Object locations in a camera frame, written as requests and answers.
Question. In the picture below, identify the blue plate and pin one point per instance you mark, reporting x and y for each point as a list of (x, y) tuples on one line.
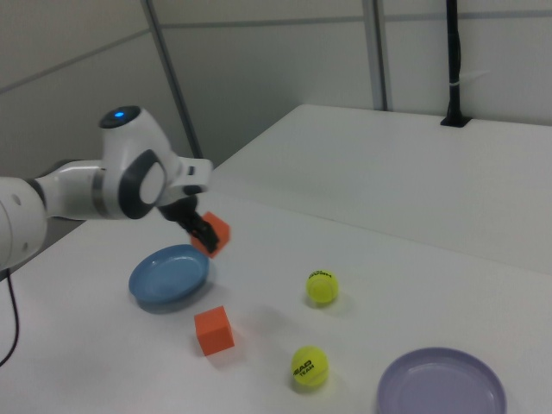
[(166, 280)]

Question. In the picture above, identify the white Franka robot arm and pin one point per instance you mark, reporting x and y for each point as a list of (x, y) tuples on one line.
[(129, 159)]

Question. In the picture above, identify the grey partition post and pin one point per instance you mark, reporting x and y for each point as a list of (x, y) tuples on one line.
[(172, 73), (379, 52)]

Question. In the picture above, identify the black camera pole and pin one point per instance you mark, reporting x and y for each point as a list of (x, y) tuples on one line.
[(453, 52)]

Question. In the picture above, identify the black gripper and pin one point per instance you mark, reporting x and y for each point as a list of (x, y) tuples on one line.
[(181, 211)]

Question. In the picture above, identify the orange cube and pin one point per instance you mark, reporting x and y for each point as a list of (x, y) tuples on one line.
[(221, 230), (214, 331)]

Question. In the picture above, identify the purple plate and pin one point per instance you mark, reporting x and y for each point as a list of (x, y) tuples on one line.
[(440, 384)]

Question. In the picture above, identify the yellow tennis ball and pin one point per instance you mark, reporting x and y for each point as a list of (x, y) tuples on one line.
[(322, 288), (309, 365)]

